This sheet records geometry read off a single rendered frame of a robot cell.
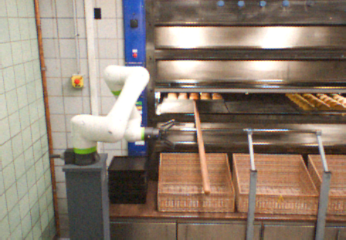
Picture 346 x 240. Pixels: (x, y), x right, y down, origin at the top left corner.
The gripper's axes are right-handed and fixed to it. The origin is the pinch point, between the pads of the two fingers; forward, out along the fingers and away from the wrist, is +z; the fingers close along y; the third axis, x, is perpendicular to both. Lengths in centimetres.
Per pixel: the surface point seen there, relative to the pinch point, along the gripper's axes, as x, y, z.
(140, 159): -39, 34, -34
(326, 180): 5, 29, 94
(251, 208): 5, 51, 47
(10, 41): -10, -60, -113
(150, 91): -55, -18, -26
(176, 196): -5.7, 48.5, -4.7
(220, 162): -51, 41, 31
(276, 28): -58, -67, 70
